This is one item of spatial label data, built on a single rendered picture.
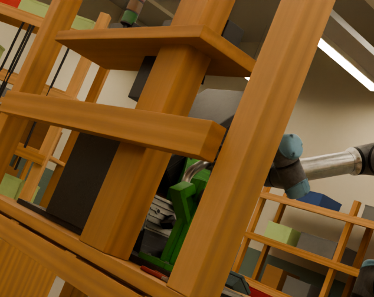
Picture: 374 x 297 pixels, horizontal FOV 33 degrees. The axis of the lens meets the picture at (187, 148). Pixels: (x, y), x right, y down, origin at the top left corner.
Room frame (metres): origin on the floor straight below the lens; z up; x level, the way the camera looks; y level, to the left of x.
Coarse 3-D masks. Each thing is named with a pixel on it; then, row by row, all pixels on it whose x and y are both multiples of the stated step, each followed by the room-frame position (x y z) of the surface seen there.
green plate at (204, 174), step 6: (186, 162) 2.14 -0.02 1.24; (192, 162) 2.16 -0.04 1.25; (186, 168) 2.14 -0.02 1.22; (198, 174) 2.17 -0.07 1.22; (204, 174) 2.19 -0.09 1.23; (180, 180) 2.16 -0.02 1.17; (204, 180) 2.19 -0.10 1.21; (168, 192) 2.19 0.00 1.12; (168, 198) 2.18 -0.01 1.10; (174, 210) 2.11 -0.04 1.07
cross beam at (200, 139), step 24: (24, 96) 2.34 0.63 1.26; (48, 96) 2.19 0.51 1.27; (48, 120) 2.12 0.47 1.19; (72, 120) 1.99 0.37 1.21; (96, 120) 1.87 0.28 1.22; (120, 120) 1.77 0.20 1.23; (144, 120) 1.68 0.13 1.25; (168, 120) 1.59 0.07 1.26; (192, 120) 1.52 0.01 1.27; (144, 144) 1.67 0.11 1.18; (168, 144) 1.56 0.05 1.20; (192, 144) 1.49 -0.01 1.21; (216, 144) 1.48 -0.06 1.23
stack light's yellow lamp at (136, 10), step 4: (132, 0) 2.11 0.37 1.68; (136, 0) 2.10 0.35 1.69; (128, 4) 2.12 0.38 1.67; (132, 4) 2.11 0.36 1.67; (136, 4) 2.11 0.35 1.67; (140, 4) 2.11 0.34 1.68; (128, 8) 2.11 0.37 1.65; (132, 8) 2.10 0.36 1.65; (136, 8) 2.11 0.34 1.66; (140, 8) 2.12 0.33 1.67; (136, 12) 2.11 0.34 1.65
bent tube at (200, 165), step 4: (200, 160) 2.03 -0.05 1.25; (192, 164) 2.02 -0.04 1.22; (196, 164) 2.01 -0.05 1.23; (200, 164) 2.02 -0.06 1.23; (204, 164) 2.02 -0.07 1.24; (208, 164) 2.04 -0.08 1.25; (188, 168) 2.00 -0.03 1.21; (192, 168) 2.00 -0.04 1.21; (196, 168) 2.00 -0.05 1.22; (200, 168) 2.01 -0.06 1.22; (204, 168) 2.03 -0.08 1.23; (188, 172) 1.99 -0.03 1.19; (192, 172) 1.99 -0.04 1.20; (196, 172) 2.01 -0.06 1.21; (184, 176) 1.99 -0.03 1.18; (188, 176) 1.98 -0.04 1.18; (192, 176) 1.99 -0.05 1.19; (184, 180) 1.98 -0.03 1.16; (188, 180) 1.98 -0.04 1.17
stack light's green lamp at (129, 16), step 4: (124, 12) 2.12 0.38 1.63; (128, 12) 2.11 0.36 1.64; (132, 12) 2.10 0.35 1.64; (124, 16) 2.11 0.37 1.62; (128, 16) 2.10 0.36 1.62; (132, 16) 2.11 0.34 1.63; (136, 16) 2.12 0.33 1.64; (124, 20) 2.11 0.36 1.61; (128, 20) 2.10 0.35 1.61; (132, 20) 2.11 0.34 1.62; (136, 20) 2.13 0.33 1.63; (128, 24) 2.12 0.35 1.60
